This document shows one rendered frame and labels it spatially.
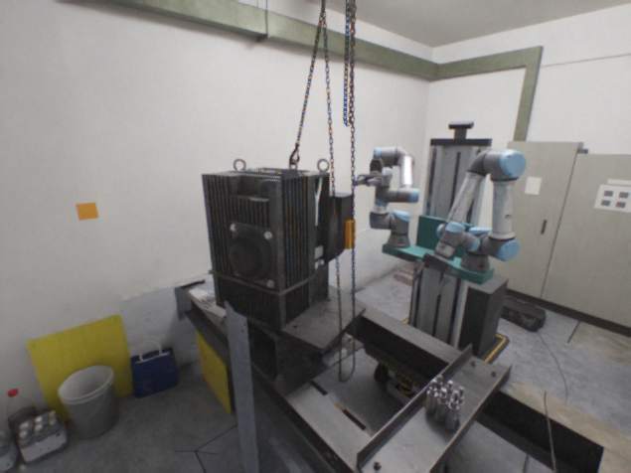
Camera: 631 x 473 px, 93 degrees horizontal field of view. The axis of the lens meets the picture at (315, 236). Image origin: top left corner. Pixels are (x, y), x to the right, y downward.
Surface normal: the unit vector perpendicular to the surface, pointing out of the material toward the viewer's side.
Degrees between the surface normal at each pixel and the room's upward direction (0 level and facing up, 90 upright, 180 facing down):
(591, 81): 90
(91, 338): 87
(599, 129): 90
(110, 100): 90
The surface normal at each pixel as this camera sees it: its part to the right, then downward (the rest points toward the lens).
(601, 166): -0.76, 0.20
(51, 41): 0.65, 0.23
